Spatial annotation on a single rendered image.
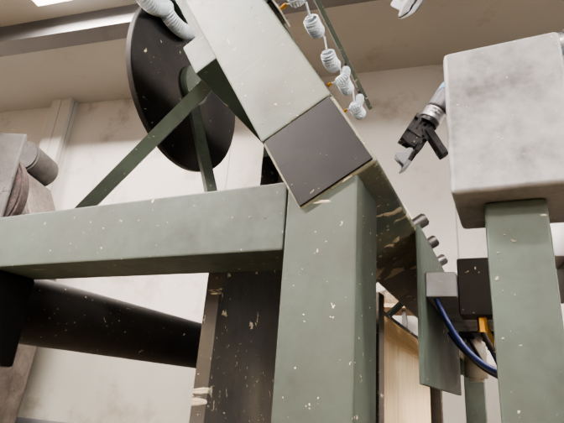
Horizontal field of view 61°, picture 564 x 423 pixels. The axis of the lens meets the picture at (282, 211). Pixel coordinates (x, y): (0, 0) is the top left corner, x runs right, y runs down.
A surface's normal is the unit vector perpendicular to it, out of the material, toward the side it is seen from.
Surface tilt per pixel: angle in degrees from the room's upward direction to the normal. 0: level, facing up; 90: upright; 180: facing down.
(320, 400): 90
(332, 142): 90
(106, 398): 90
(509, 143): 90
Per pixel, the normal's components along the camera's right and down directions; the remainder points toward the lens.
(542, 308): -0.42, -0.36
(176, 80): 0.91, -0.09
